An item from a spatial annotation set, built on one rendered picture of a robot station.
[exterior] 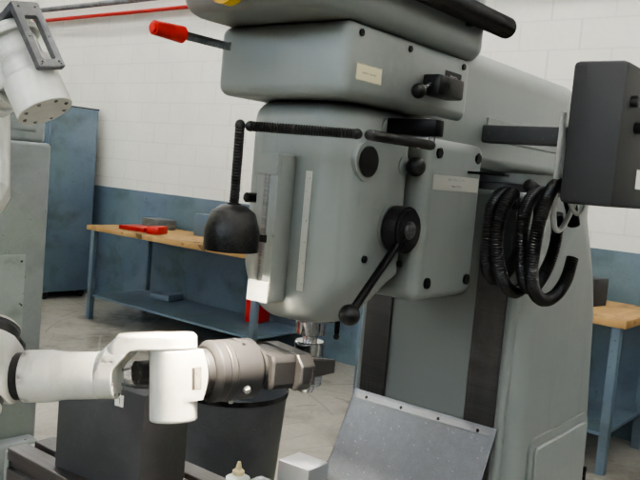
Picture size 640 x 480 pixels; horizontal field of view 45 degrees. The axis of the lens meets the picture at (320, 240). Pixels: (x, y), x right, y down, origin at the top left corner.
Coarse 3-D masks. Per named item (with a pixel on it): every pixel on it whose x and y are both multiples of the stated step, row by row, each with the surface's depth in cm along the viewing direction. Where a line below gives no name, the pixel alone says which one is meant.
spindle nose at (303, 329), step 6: (300, 324) 119; (306, 324) 118; (312, 324) 118; (318, 324) 118; (324, 324) 119; (300, 330) 119; (306, 330) 118; (312, 330) 118; (318, 330) 118; (324, 330) 119; (312, 336) 118; (318, 336) 119
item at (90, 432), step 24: (72, 408) 144; (96, 408) 140; (120, 408) 137; (144, 408) 134; (72, 432) 144; (96, 432) 140; (120, 432) 137; (144, 432) 135; (168, 432) 140; (72, 456) 144; (96, 456) 141; (120, 456) 137; (144, 456) 136; (168, 456) 141
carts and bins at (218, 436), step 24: (216, 408) 299; (240, 408) 299; (264, 408) 304; (192, 432) 304; (216, 432) 300; (240, 432) 301; (264, 432) 307; (192, 456) 305; (216, 456) 302; (240, 456) 303; (264, 456) 309
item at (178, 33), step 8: (152, 24) 102; (160, 24) 102; (168, 24) 103; (152, 32) 103; (160, 32) 103; (168, 32) 103; (176, 32) 104; (184, 32) 105; (192, 32) 108; (176, 40) 105; (184, 40) 106; (192, 40) 108; (200, 40) 108; (208, 40) 109; (216, 40) 111; (224, 48) 112
